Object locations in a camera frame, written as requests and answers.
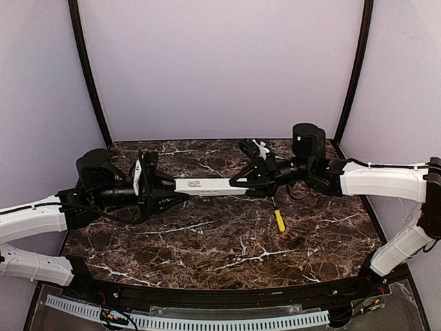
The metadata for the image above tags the white remote control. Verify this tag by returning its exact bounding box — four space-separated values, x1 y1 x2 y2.
174 178 247 197

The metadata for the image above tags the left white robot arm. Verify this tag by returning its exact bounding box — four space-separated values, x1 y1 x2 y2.
1 148 189 288

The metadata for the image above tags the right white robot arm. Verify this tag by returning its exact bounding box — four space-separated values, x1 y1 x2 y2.
229 123 440 277

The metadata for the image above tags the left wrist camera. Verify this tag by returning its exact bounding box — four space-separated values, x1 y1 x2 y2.
133 151 158 197

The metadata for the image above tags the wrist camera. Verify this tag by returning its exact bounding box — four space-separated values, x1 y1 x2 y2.
239 139 271 160
133 151 158 197

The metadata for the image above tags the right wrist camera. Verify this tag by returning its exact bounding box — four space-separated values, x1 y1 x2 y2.
239 139 271 160

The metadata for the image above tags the yellow handled screwdriver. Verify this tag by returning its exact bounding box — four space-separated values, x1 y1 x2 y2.
271 197 286 232

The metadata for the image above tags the white slotted cable duct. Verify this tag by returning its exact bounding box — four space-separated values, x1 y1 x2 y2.
45 294 330 330

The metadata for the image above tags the black front table rail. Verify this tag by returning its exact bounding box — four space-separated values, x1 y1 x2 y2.
62 277 389 311

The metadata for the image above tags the right black frame post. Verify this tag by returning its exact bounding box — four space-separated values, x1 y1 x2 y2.
334 0 374 146

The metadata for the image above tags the black frame post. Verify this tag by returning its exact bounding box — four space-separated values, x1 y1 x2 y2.
334 0 374 146
68 0 113 149

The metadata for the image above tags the left black frame post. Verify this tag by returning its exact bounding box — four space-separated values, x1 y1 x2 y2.
68 0 113 149

